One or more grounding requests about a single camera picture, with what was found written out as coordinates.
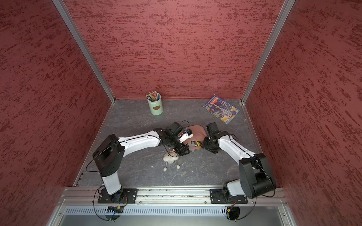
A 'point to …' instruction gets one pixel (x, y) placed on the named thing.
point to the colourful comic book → (221, 109)
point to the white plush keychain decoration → (170, 157)
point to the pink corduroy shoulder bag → (195, 142)
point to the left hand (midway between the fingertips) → (184, 150)
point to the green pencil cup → (156, 107)
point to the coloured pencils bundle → (152, 96)
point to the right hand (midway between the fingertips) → (204, 149)
